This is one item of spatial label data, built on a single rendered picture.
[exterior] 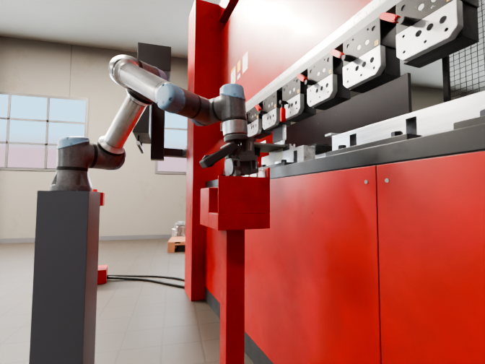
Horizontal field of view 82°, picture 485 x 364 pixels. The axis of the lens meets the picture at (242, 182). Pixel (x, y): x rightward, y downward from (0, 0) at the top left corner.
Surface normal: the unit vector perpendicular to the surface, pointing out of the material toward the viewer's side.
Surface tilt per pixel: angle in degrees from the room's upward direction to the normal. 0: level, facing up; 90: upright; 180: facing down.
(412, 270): 90
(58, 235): 90
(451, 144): 90
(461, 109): 90
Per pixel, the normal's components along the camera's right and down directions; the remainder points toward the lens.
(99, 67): 0.24, -0.06
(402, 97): -0.92, -0.03
